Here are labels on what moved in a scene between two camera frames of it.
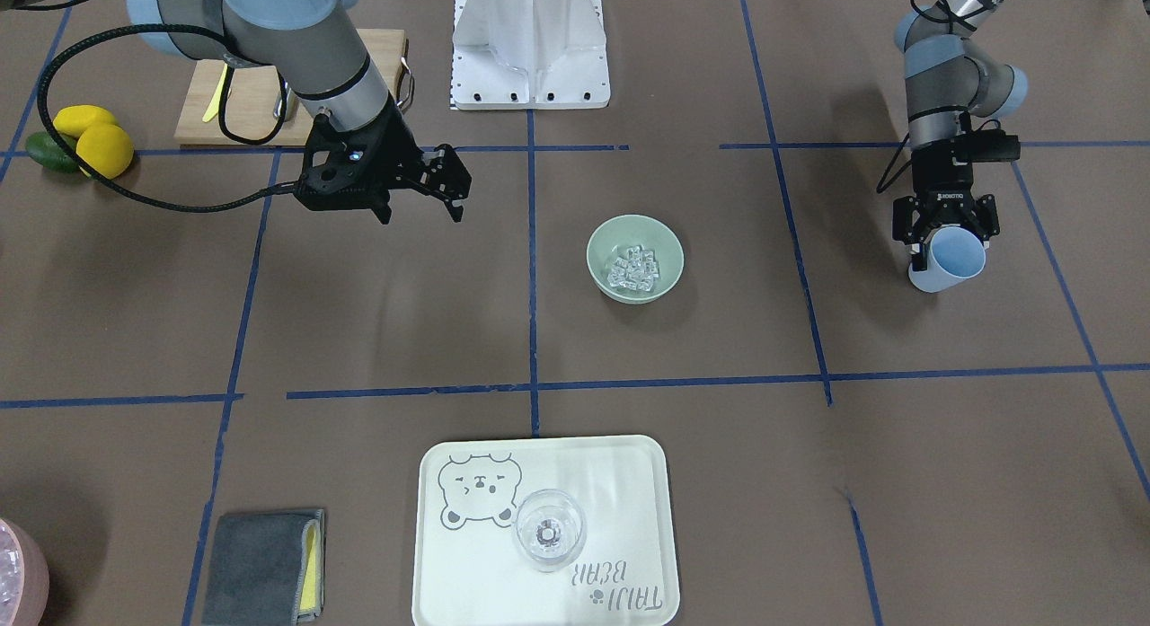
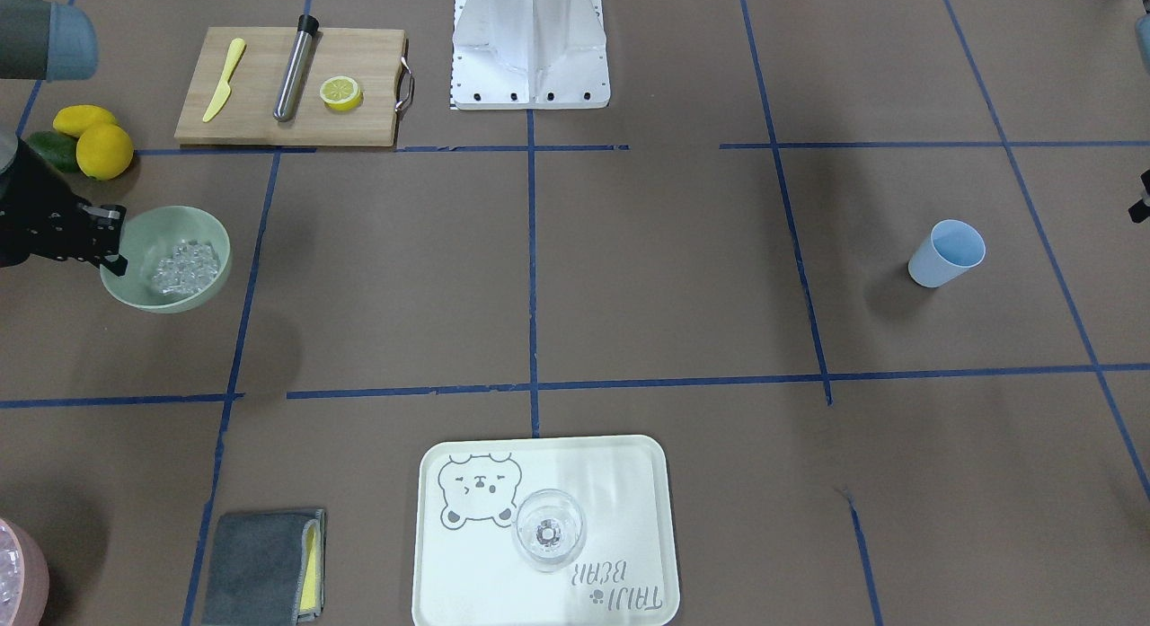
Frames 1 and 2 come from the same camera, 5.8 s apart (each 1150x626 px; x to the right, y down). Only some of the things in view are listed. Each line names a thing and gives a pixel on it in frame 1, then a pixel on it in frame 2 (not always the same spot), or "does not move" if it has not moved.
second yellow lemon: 74,120 does not move
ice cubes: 638,269 to 190,265
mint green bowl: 635,260 to 176,259
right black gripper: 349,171 to 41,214
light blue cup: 954,255 does not move
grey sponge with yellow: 268,568 does not move
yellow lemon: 107,149 does not move
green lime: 44,147 does not move
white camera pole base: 529,44 does not move
